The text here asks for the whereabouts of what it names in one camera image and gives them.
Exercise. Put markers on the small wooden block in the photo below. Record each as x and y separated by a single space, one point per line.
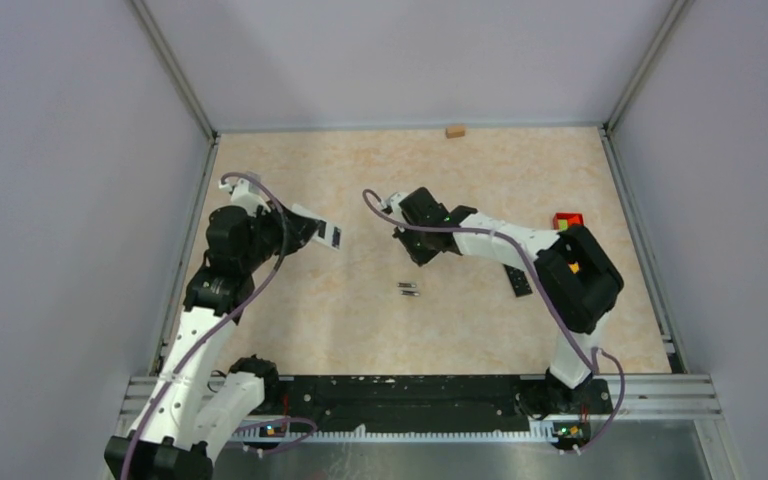
455 131

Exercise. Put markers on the white remote control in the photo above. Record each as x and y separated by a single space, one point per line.
327 233

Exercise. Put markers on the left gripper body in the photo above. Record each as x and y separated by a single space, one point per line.
268 234

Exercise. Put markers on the black remote control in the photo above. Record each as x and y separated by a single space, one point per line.
519 281

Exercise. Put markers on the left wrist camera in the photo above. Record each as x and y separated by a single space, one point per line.
244 191

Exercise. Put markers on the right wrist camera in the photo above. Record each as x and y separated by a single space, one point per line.
392 205

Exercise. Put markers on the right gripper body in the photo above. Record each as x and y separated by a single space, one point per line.
417 245

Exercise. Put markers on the red plastic bin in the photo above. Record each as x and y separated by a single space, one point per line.
563 220

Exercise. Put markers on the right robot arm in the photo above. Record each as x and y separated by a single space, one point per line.
568 268

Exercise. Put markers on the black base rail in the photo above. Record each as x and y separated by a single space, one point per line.
432 403

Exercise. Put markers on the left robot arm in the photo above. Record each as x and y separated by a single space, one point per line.
179 435

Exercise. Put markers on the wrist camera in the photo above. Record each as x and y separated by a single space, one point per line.
244 191
392 205

